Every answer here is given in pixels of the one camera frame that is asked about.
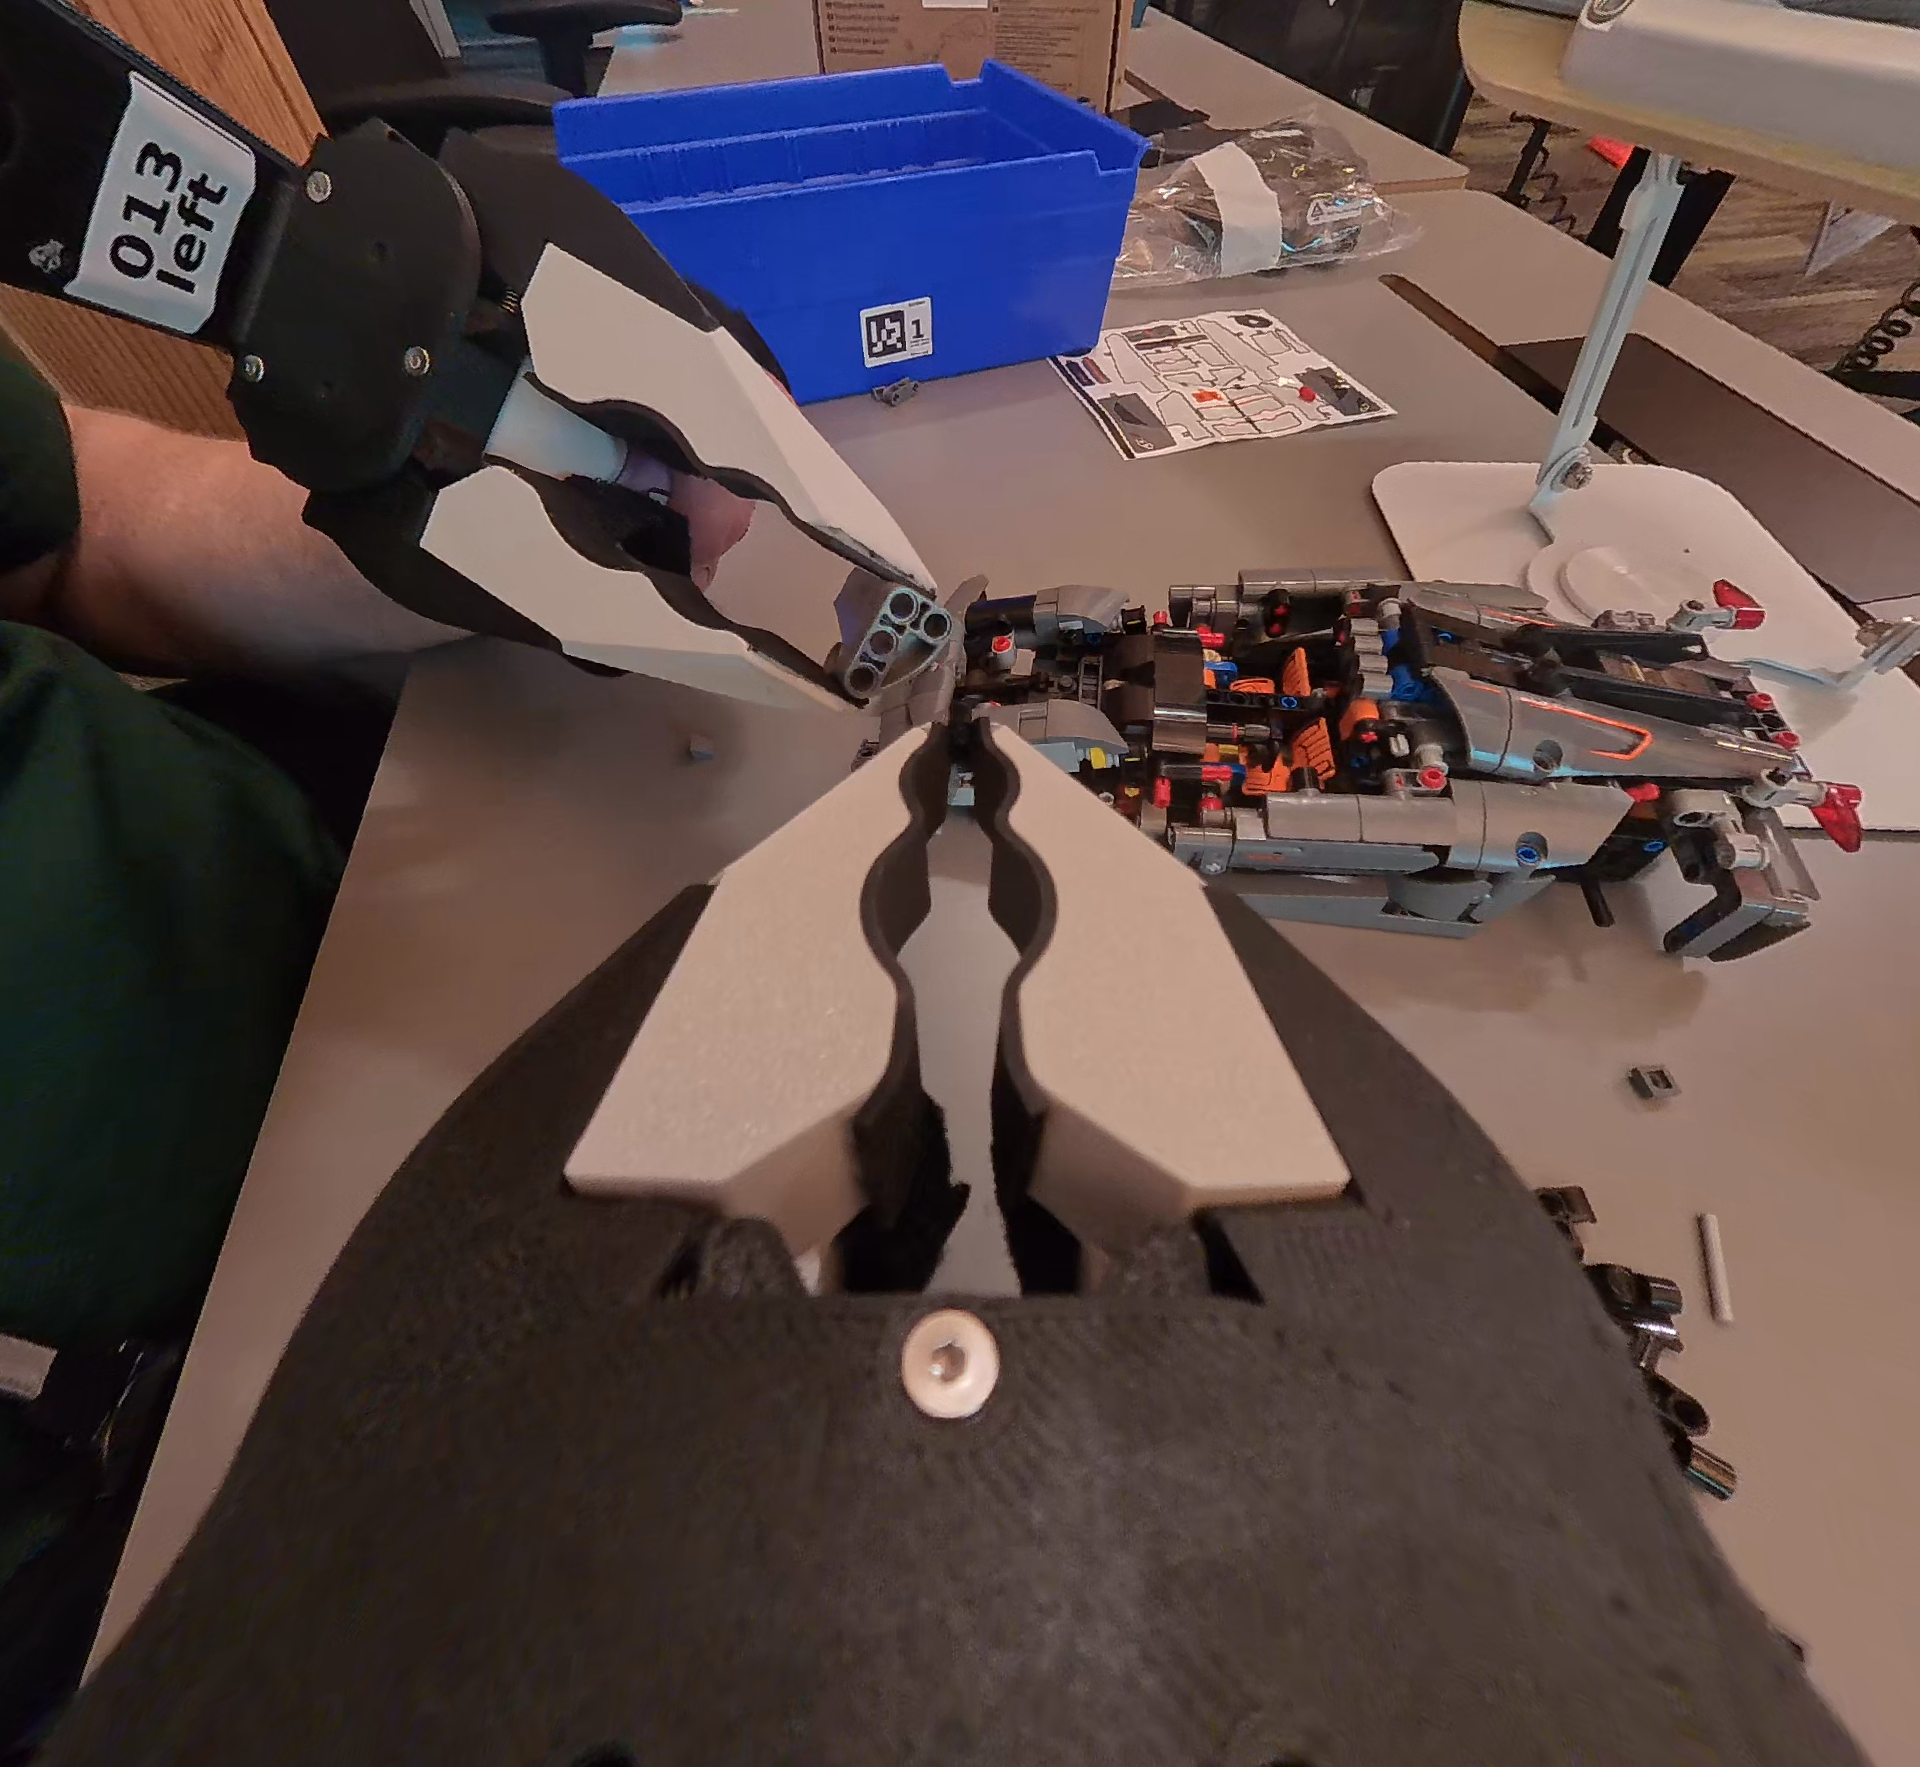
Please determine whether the lego sticker sheet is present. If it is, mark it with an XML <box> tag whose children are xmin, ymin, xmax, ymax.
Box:
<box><xmin>1051</xmin><ymin>309</ymin><xmax>1397</xmax><ymax>462</ymax></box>

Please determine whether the silver book stand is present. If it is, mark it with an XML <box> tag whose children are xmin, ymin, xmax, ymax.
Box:
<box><xmin>1372</xmin><ymin>0</ymin><xmax>1920</xmax><ymax>688</ymax></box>

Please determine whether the blue plastic parts bin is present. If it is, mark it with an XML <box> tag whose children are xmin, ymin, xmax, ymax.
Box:
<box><xmin>551</xmin><ymin>59</ymin><xmax>1148</xmax><ymax>406</ymax></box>

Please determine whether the black lego connector piece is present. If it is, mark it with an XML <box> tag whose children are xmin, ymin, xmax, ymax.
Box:
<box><xmin>1582</xmin><ymin>1257</ymin><xmax>1738</xmax><ymax>1499</ymax></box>

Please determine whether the person's left hand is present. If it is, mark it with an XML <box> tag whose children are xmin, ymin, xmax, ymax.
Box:
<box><xmin>626</xmin><ymin>448</ymin><xmax>754</xmax><ymax>593</ymax></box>

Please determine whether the black office chair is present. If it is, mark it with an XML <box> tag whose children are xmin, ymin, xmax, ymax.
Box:
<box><xmin>345</xmin><ymin>0</ymin><xmax>682</xmax><ymax>150</ymax></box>

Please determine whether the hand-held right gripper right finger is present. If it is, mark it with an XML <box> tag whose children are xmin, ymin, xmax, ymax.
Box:
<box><xmin>971</xmin><ymin>721</ymin><xmax>1352</xmax><ymax>1287</ymax></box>

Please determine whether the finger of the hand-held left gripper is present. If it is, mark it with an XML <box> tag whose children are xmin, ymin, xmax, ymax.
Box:
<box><xmin>415</xmin><ymin>462</ymin><xmax>869</xmax><ymax>721</ymax></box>
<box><xmin>483</xmin><ymin>240</ymin><xmax>942</xmax><ymax>593</ymax></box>

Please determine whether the clear bag with lego parts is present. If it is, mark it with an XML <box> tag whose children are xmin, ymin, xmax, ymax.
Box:
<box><xmin>1115</xmin><ymin>121</ymin><xmax>1424</xmax><ymax>285</ymax></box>

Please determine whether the grey black lego spaceship model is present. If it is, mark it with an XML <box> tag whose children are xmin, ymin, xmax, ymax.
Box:
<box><xmin>856</xmin><ymin>571</ymin><xmax>1866</xmax><ymax>960</ymax></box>

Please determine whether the black coiled cable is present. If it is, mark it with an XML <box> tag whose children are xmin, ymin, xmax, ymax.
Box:
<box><xmin>1833</xmin><ymin>287</ymin><xmax>1920</xmax><ymax>375</ymax></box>

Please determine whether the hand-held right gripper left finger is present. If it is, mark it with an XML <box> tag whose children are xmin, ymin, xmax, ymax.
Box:
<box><xmin>563</xmin><ymin>725</ymin><xmax>952</xmax><ymax>1290</ymax></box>

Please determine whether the grey lego wing piece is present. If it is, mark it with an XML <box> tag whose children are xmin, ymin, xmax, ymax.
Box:
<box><xmin>830</xmin><ymin>564</ymin><xmax>965</xmax><ymax>749</ymax></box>

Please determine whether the person's left forearm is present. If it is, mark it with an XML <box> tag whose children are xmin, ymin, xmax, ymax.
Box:
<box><xmin>59</xmin><ymin>402</ymin><xmax>483</xmax><ymax>675</ymax></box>

